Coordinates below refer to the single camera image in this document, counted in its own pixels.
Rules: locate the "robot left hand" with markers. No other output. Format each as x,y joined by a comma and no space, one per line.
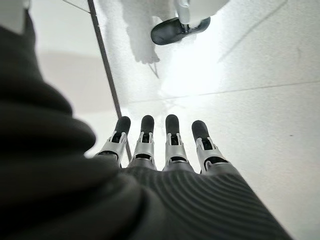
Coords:
75,195

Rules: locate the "black robot left foot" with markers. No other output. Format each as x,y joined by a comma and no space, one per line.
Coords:
172,31

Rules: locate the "dark cabinet plinth strip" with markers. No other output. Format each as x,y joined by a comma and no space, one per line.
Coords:
107,75

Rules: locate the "white cabinet door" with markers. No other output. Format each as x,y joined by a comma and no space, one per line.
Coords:
75,62

